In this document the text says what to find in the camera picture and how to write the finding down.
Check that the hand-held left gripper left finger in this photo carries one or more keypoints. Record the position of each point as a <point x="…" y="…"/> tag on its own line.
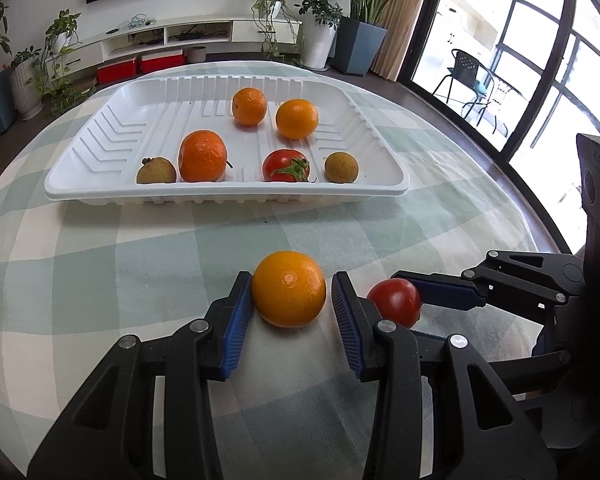
<point x="237" y="330"/>

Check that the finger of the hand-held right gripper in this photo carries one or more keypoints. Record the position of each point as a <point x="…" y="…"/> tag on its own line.
<point x="450" y="292"/>
<point x="535" y="367"/>

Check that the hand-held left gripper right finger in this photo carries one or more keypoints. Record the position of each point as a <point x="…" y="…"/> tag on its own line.
<point x="345" y="330"/>

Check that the smooth red tomato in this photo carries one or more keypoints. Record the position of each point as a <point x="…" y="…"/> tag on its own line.
<point x="394" y="302"/>

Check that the round yellow-orange orange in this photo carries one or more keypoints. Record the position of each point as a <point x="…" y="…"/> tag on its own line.
<point x="288" y="295"/>
<point x="296" y="118"/>

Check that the brown round fruit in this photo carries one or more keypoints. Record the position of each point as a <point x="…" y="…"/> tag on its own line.
<point x="341" y="167"/>
<point x="156" y="170"/>

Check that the red tomato with green calyx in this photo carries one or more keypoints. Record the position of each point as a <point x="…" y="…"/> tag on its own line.
<point x="280" y="162"/>

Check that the large tangerine with stem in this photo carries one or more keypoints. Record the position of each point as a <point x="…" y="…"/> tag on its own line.
<point x="203" y="156"/>

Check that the small dark orange tangerine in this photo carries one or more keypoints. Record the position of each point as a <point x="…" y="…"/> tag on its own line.
<point x="249" y="106"/>

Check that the white ribbed plastic tray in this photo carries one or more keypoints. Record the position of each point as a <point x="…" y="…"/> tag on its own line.
<point x="155" y="120"/>

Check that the black metal chair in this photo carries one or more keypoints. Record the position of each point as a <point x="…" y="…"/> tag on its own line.
<point x="465" y="77"/>

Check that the broad-leaf plant in blue pot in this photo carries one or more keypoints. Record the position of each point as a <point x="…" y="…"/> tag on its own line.
<point x="362" y="45"/>

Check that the beige curtain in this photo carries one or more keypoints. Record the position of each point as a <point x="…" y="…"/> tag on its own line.
<point x="400" y="25"/>

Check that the grey round pot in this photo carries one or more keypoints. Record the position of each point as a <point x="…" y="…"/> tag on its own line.
<point x="196" y="54"/>

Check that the schefflera in white round pot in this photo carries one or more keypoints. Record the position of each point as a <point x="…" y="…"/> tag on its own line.
<point x="320" y="40"/>

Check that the black set-top box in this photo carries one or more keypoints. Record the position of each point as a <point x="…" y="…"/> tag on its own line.
<point x="192" y="36"/>

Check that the white television cabinet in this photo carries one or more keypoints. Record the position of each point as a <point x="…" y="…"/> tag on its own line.
<point x="260" y="30"/>

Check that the plant in white ribbed pot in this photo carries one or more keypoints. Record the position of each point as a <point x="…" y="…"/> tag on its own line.
<point x="25" y="90"/>

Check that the vine plant on cabinet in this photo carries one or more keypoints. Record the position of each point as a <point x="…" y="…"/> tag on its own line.
<point x="270" y="5"/>

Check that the trailing pothos plant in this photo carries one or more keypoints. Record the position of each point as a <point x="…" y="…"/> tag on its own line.
<point x="62" y="35"/>

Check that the black glass door frame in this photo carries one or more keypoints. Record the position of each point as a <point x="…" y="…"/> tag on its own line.
<point x="565" y="35"/>

